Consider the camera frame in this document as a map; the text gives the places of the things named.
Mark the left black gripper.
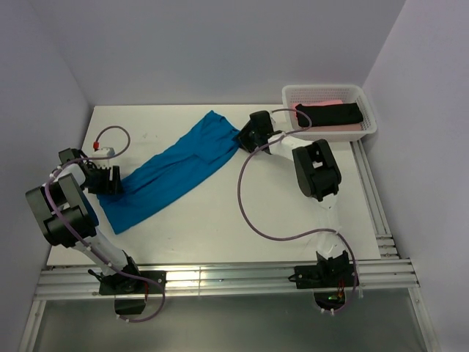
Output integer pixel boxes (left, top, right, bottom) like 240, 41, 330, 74
80, 165, 124, 196

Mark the blue t-shirt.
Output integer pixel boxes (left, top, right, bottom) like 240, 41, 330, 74
98, 111, 239, 235

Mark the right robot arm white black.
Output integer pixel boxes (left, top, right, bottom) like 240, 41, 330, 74
234, 108, 355, 286

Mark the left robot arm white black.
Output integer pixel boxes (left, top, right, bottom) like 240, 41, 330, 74
26, 147, 144, 293

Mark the white plastic basket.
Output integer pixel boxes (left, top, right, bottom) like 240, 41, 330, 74
282, 84, 377, 142

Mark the black rolled t-shirt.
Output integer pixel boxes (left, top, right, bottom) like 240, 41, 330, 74
295, 103, 363, 128

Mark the pink folded t-shirt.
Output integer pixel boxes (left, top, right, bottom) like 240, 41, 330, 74
291, 100, 361, 132

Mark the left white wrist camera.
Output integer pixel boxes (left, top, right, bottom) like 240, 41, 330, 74
92, 147, 115, 158

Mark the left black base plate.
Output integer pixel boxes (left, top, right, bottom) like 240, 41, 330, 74
99, 271, 166, 296

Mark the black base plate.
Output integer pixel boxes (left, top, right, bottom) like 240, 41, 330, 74
288, 263, 359, 290
99, 271, 166, 296

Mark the aluminium rail frame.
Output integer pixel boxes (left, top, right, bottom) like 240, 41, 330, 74
19, 142, 440, 351

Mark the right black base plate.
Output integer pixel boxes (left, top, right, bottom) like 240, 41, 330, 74
288, 263, 359, 290

